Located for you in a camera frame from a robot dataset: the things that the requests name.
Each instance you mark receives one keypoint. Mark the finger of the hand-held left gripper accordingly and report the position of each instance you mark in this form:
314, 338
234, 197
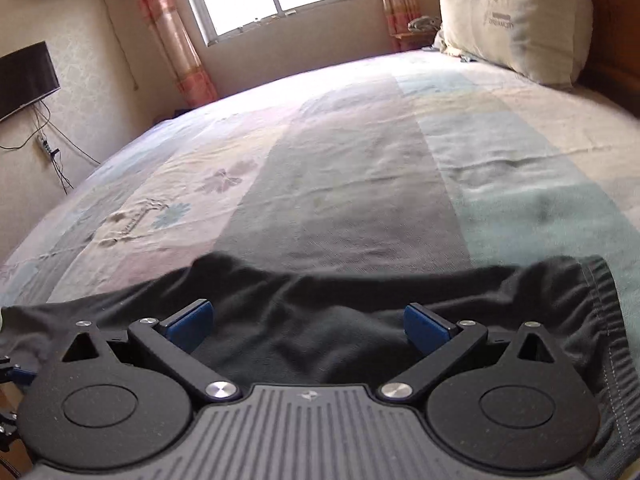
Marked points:
9, 430
22, 377

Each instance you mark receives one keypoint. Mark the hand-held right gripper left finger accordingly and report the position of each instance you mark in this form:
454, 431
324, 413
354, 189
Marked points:
187, 327

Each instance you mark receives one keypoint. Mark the beige printed pillow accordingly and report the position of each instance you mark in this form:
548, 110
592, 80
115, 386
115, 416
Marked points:
515, 15

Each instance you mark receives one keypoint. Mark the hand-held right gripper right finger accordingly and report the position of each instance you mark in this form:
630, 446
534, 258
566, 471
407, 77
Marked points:
425, 327

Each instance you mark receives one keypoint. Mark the wooden headboard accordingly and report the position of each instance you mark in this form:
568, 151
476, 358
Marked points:
615, 35

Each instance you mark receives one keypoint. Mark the black wall television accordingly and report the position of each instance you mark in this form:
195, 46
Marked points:
25, 80

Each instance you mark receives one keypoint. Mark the white power strip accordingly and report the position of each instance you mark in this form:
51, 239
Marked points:
45, 146

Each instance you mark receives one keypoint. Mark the pink checked curtain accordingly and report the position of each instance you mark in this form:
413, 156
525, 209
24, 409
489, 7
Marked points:
397, 5
170, 35

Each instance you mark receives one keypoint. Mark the dark grey pants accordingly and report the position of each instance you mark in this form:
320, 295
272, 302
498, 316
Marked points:
310, 320

